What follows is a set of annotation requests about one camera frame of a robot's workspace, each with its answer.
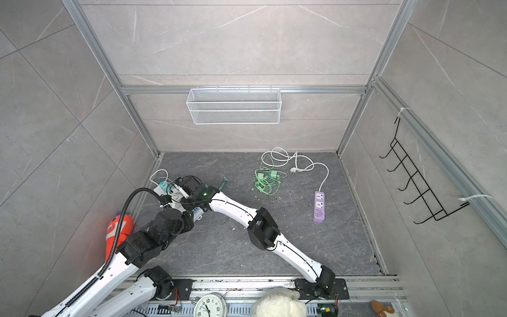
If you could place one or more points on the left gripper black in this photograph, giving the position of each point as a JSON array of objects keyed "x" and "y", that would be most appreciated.
[{"x": 189, "y": 221}]

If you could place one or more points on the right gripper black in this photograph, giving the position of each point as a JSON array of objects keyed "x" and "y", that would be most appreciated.
[{"x": 185, "y": 201}]

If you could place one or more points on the white multicolour power strip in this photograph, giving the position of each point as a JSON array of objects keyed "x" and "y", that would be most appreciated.
[{"x": 176, "y": 197}]

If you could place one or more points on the purple small power strip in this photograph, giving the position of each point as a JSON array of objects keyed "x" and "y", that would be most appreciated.
[{"x": 319, "y": 207}]

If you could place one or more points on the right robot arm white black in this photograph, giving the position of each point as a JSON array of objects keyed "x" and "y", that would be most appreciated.
[{"x": 263, "y": 231}]

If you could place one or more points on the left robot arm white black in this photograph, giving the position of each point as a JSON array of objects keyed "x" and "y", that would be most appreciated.
[{"x": 91, "y": 298}]

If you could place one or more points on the white analog clock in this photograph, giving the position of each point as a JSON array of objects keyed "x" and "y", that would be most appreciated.
[{"x": 210, "y": 305}]

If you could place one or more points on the white plush toy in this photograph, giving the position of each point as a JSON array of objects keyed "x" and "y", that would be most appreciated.
[{"x": 279, "y": 302}]

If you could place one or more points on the brown plush toy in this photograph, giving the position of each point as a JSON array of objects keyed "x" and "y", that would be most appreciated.
[{"x": 383, "y": 310}]

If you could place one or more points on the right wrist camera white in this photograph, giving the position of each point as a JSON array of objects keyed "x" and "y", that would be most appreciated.
[{"x": 181, "y": 190}]

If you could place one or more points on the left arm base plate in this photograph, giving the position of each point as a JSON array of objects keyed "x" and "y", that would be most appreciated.
[{"x": 184, "y": 287}]

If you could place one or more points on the white wire mesh basket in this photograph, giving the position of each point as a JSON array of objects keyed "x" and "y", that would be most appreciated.
[{"x": 214, "y": 106}]

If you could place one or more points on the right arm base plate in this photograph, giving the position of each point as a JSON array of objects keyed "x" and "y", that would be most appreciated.
[{"x": 337, "y": 290}]

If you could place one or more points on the aluminium front rail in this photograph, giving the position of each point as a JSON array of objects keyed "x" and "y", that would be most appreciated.
[{"x": 240, "y": 294}]

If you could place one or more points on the black wire hook rack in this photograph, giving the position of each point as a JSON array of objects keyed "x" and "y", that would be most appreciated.
[{"x": 416, "y": 180}]

